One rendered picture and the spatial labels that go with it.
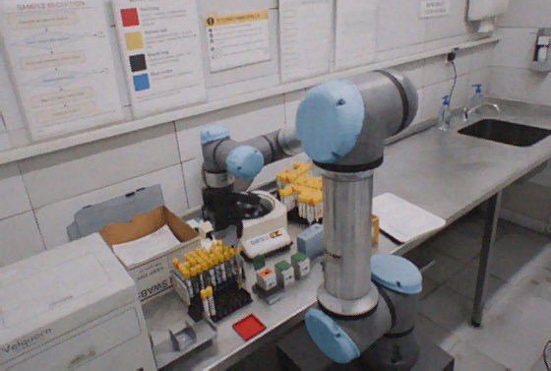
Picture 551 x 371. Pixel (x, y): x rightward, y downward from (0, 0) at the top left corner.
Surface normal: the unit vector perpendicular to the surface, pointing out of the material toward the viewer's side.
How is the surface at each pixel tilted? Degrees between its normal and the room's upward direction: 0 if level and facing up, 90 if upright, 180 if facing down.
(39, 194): 90
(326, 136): 82
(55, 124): 92
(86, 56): 93
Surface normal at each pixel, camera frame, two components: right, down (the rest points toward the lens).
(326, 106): -0.79, 0.19
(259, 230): 0.47, 0.30
